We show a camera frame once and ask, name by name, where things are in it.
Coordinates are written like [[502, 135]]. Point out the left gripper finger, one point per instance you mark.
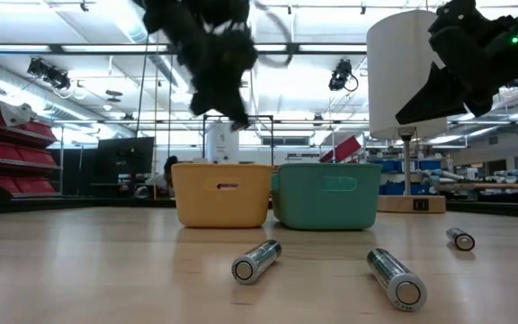
[[223, 99]]

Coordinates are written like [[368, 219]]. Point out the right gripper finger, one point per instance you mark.
[[434, 101]]

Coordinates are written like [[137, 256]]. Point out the silver battery black end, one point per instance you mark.
[[460, 239]]

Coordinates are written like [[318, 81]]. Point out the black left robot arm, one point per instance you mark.
[[173, 18]]

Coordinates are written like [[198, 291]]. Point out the white cylindrical tank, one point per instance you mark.
[[223, 144]]

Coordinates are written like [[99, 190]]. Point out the white shade wooden base lamp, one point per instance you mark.
[[398, 67]]

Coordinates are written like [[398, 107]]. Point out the black metal stand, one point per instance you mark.
[[271, 139]]

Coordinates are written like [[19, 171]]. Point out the person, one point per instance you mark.
[[169, 168]]

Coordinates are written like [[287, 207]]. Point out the blue storage bins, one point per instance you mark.
[[391, 189]]

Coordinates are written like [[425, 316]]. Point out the wooden workbench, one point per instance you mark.
[[488, 185]]

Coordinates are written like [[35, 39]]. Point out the yellow plastic bin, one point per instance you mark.
[[223, 202]]

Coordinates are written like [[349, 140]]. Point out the red panel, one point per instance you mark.
[[342, 150]]

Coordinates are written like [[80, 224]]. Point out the black display screen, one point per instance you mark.
[[126, 159]]

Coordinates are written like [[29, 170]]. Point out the teal plastic bin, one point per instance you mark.
[[326, 207]]

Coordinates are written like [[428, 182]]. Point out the black ceiling light cluster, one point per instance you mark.
[[47, 74]]

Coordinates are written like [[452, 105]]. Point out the red storage bin rack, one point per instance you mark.
[[11, 153]]

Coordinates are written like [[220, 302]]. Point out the black ceiling camera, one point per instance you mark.
[[342, 74]]

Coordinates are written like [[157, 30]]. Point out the black aluminium table frame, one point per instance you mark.
[[61, 204]]

